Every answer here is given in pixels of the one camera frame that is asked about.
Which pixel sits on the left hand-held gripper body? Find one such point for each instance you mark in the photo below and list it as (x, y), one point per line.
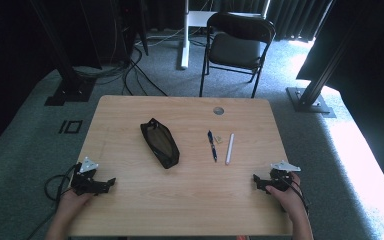
(84, 183)

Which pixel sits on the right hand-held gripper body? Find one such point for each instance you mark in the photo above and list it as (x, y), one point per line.
(280, 180)

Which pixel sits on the white pen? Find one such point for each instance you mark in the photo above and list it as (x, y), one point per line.
(229, 149)

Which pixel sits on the small tan eraser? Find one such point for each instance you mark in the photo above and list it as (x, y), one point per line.
(218, 139)

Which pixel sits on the blue pen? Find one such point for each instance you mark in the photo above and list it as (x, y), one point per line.
(212, 146)

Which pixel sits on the black mesh pencil case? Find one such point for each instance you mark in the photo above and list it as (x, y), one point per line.
(161, 143)

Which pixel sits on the person's left hand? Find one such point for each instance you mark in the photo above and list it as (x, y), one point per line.
(75, 201)

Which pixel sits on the person's right hand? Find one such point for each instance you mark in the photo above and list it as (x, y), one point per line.
(288, 200)

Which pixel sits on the grey table grommet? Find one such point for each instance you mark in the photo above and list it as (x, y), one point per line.
(218, 110)

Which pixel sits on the black metal stand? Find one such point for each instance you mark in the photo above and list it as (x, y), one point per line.
(313, 90)
(68, 76)

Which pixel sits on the black folding chair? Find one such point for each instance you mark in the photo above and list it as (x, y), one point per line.
(236, 50)

